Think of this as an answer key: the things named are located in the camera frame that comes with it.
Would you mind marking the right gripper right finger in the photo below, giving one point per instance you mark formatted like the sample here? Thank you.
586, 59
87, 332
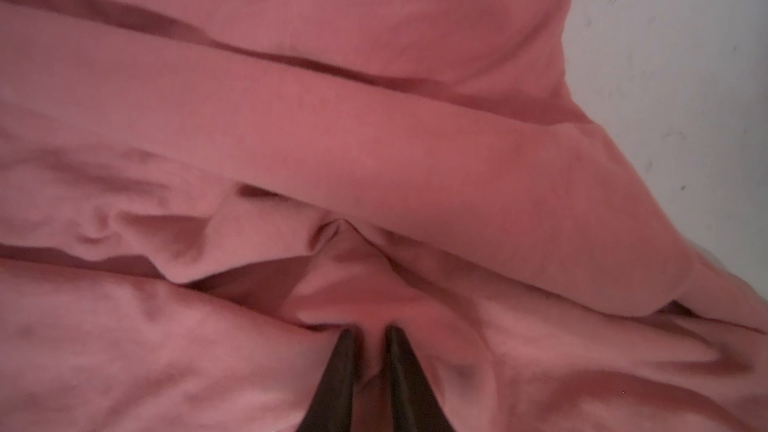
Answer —
414, 405

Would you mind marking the pink t shirt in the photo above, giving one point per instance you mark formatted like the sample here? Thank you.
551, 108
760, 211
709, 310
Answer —
198, 196

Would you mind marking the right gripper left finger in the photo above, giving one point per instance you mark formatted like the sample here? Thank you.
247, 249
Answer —
331, 407

